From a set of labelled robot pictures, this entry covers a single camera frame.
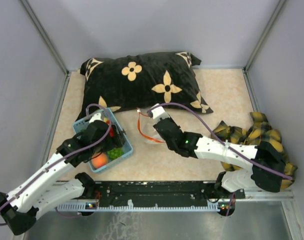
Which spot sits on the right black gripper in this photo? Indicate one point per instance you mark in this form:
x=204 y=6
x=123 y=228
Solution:
x=170 y=119

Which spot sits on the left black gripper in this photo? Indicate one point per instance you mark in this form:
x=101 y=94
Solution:
x=115 y=142

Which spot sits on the orange peach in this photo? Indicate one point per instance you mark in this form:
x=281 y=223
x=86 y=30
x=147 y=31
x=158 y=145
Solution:
x=99 y=160

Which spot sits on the clear zip top bag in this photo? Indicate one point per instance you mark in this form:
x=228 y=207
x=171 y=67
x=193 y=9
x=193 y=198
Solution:
x=146 y=129

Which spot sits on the black flower pattern pillow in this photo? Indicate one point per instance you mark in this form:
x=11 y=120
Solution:
x=141 y=81

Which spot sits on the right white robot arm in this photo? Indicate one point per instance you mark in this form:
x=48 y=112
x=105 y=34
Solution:
x=260 y=166

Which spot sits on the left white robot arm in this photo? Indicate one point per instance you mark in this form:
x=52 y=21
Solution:
x=23 y=206

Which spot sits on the red strawberry bunch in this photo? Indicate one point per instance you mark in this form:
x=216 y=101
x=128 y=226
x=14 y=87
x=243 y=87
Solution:
x=113 y=131

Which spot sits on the green grape bunch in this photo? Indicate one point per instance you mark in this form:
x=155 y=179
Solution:
x=115 y=153

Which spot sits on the light blue plastic basket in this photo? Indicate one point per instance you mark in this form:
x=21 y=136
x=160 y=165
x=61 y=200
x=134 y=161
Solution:
x=81 y=125

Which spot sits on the yellow black plaid cloth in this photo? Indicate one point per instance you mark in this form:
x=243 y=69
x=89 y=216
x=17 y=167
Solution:
x=260 y=131

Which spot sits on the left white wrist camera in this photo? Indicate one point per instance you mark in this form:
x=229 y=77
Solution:
x=96 y=117

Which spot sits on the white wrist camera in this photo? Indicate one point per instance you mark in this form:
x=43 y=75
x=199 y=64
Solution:
x=157 y=113
x=96 y=117

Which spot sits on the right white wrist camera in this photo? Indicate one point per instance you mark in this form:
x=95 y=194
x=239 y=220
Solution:
x=157 y=113

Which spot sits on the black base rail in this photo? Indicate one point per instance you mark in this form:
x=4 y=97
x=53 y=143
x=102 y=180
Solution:
x=155 y=196

